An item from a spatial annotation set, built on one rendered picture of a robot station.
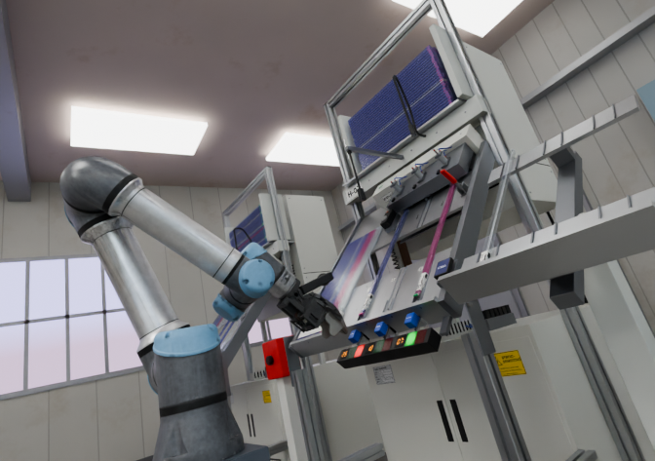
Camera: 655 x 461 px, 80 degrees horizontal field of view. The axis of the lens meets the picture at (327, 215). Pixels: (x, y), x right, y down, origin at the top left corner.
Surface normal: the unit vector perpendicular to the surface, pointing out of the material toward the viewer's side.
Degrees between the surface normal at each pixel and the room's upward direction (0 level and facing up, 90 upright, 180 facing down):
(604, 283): 90
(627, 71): 90
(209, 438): 72
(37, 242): 90
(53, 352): 90
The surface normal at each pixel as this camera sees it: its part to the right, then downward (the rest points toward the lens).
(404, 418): -0.79, -0.02
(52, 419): 0.51, -0.39
